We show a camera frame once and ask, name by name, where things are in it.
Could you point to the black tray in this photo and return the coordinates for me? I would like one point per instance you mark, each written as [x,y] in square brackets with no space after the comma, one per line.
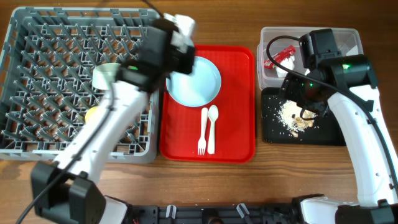
[275,127]

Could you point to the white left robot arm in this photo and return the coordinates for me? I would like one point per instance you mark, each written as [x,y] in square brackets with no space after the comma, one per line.
[65,190]

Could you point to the red sauce packet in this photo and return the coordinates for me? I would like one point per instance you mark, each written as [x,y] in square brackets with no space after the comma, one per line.
[279,57]

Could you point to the clear plastic bin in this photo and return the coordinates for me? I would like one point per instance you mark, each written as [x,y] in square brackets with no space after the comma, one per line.
[347,40]

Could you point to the white plastic spoon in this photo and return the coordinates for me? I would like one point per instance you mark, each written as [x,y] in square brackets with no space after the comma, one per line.
[213,114]

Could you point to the green bowl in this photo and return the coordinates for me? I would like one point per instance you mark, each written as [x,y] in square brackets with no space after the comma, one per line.
[104,75]

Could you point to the red plastic tray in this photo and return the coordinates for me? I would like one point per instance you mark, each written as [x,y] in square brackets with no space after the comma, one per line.
[235,127]

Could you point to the rice and peanut shells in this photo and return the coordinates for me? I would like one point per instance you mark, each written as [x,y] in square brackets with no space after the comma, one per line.
[295,119]

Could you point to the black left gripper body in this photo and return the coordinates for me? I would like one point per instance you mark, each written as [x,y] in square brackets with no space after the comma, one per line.
[183,63]

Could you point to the grey dishwasher rack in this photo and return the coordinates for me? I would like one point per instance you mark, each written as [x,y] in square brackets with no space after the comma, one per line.
[47,64]

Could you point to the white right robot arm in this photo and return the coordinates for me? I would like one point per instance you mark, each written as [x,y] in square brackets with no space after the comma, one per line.
[347,87]

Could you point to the white plastic fork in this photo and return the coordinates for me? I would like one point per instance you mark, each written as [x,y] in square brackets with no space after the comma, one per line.
[202,140]

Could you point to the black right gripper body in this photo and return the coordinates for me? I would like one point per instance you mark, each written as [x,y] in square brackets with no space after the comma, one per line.
[297,90]

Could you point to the yellow plastic cup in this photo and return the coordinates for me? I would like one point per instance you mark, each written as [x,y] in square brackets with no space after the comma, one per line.
[90,114]

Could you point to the large light blue plate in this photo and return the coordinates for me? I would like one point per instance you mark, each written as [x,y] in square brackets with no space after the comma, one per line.
[199,87]

